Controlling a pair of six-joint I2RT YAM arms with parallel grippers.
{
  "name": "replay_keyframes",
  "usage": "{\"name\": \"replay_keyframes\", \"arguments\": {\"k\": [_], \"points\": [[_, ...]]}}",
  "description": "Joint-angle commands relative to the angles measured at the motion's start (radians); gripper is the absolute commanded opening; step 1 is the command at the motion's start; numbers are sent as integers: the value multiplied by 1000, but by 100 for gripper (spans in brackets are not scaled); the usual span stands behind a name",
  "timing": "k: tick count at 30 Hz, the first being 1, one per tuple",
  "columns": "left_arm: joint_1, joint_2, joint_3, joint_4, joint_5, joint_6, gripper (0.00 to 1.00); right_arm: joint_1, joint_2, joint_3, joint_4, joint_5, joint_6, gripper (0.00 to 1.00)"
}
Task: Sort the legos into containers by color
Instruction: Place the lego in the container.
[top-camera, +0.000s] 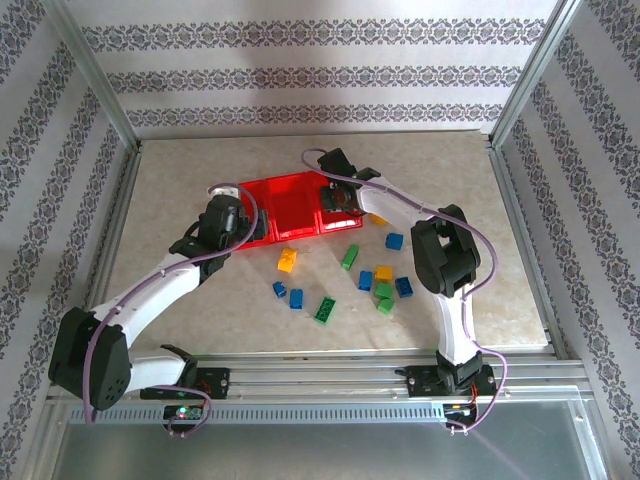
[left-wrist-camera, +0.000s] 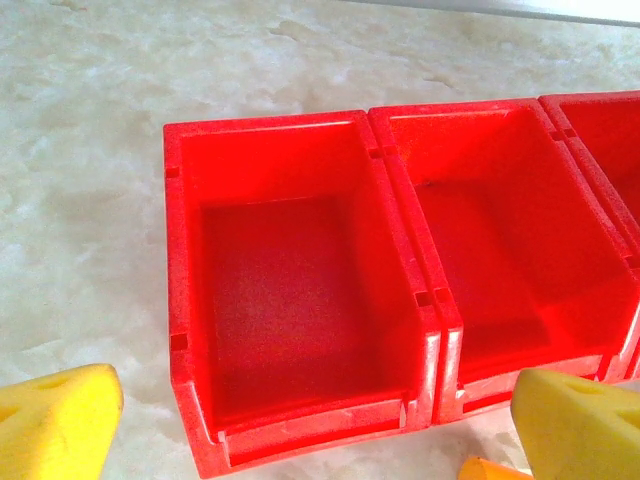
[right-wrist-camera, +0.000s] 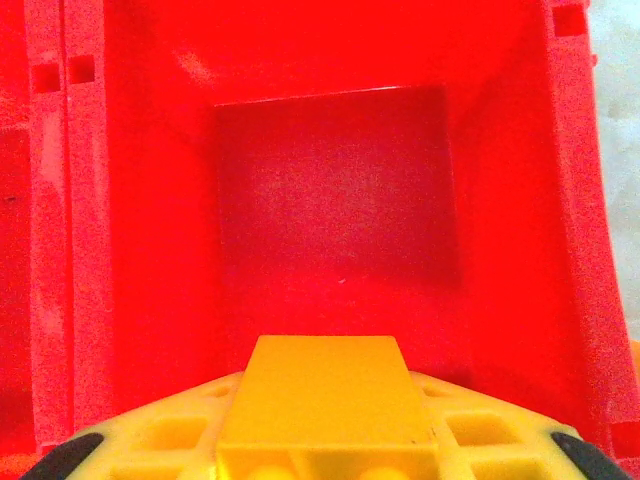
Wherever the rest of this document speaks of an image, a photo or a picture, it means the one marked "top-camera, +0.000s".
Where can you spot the yellow lego brick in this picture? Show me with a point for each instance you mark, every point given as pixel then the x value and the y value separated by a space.
pixel 378 220
pixel 287 260
pixel 383 273

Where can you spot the long green lego brick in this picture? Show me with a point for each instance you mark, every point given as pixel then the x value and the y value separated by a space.
pixel 350 255

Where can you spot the blue lego brick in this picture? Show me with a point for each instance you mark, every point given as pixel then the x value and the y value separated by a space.
pixel 394 241
pixel 403 287
pixel 279 288
pixel 296 298
pixel 365 280

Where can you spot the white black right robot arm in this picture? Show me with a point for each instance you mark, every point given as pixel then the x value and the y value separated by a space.
pixel 452 325

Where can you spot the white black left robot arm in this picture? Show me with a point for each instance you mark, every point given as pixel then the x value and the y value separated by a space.
pixel 150 295

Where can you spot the left controller board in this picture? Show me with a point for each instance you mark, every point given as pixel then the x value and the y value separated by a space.
pixel 182 412

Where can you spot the controller board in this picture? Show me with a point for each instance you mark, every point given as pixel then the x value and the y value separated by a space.
pixel 457 409
pixel 182 412

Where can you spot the grey metal sheet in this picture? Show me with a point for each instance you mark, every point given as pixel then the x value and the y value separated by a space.
pixel 320 455

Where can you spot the right controller board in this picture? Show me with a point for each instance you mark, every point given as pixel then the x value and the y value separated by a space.
pixel 457 409

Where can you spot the aluminium side rail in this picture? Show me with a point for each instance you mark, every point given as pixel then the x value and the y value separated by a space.
pixel 107 250
pixel 514 200

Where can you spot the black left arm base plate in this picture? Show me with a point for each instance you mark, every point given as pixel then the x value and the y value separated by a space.
pixel 220 382

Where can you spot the aluminium mounting rail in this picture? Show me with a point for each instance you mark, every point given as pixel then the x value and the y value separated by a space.
pixel 320 380

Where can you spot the aluminium frame post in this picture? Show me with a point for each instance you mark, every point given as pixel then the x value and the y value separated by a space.
pixel 96 75
pixel 531 75

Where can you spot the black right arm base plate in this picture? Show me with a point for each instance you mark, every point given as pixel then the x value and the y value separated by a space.
pixel 420 382

